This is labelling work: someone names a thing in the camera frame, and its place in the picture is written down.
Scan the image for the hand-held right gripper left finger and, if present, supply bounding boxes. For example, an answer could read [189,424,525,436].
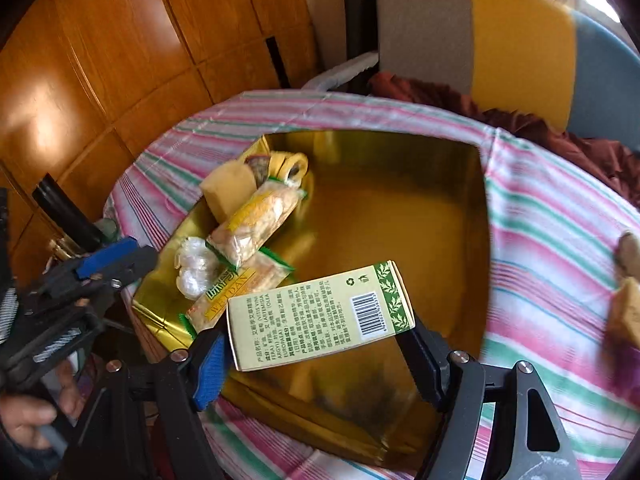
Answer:
[70,327,233,480]

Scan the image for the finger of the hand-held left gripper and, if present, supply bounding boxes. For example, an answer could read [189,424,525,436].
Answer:
[65,236,142,281]
[75,246,160,301]

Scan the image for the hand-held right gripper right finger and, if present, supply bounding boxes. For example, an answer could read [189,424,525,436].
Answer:
[395,317,583,480]

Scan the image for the white plastic bundle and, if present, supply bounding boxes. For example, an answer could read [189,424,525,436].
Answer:
[174,236,221,298]

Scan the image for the yellow snack packet green ends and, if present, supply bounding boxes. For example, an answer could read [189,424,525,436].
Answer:
[179,250,296,336]

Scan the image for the cream carton with green label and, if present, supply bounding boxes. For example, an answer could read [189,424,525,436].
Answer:
[226,260,417,372]

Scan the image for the yellow sponge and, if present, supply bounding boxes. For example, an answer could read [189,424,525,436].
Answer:
[605,277,640,351]
[200,160,257,223]

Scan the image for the clear snack packet yellow label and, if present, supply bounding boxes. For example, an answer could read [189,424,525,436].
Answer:
[206,180,308,268]

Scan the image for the gold cardboard box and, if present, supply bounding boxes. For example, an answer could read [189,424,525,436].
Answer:
[131,129,493,473]

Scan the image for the yellow printed packet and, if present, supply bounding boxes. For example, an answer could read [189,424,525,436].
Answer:
[267,150,310,186]

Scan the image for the pale bundle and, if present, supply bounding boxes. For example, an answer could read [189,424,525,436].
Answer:
[617,230,640,281]

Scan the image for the person's left hand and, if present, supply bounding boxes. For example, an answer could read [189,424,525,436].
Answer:
[0,360,86,453]

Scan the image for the black tube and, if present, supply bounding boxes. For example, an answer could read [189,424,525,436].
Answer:
[32,174,113,256]

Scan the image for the wooden wardrobe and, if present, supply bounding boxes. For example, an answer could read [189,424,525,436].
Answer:
[0,0,321,281]

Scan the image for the dark red cloth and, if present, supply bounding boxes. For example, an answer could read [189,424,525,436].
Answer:
[367,72,640,201]

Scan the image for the grey yellow blue chair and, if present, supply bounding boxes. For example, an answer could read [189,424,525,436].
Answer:
[305,0,640,153]

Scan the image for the black rolled mat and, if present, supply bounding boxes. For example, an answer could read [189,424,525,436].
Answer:
[341,0,383,61]

